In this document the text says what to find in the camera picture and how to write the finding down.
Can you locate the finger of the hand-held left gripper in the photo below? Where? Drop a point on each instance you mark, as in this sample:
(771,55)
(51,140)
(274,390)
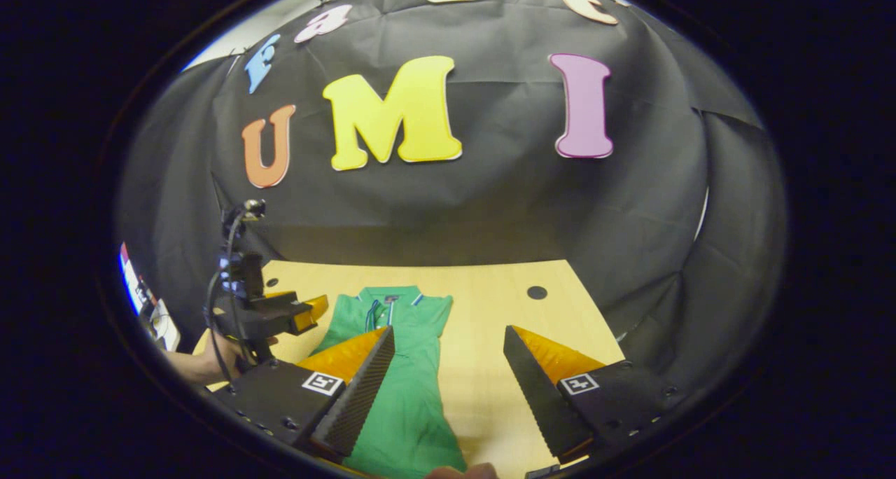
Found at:
(287,316)
(280,295)

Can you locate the white and red panel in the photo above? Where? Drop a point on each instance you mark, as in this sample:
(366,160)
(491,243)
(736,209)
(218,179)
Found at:
(164,328)

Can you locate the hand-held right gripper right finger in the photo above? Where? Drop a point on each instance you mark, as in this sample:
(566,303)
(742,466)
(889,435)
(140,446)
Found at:
(539,402)

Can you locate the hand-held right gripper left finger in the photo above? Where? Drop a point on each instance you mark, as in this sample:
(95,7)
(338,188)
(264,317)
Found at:
(360,398)

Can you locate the green T-shirt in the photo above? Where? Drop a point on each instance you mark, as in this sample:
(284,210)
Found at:
(413,395)

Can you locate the black backdrop cloth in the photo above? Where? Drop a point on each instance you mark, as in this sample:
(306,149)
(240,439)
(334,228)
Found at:
(504,185)

